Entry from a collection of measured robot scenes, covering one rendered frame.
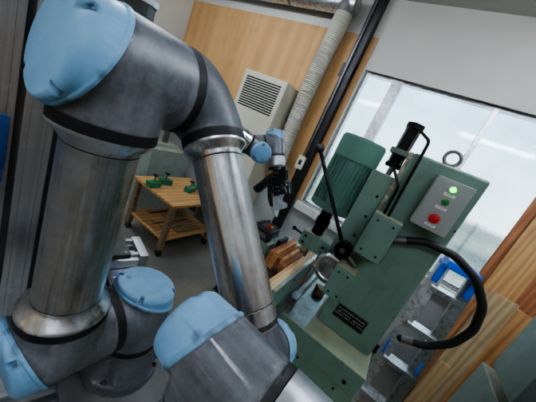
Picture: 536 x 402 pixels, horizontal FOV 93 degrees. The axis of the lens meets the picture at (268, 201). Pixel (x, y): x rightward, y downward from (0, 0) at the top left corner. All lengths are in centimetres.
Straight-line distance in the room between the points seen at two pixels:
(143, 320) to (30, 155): 33
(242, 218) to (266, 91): 226
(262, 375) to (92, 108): 28
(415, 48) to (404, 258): 193
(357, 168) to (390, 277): 40
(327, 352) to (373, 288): 28
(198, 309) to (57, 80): 23
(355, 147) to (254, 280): 74
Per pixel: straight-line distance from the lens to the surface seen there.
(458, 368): 234
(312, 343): 106
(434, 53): 257
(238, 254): 35
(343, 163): 100
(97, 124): 31
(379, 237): 89
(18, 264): 66
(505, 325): 228
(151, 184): 237
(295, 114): 248
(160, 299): 55
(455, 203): 90
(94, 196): 36
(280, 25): 313
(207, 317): 24
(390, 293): 103
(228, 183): 35
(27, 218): 60
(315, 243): 111
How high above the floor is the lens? 142
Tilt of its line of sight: 16 degrees down
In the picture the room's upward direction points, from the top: 24 degrees clockwise
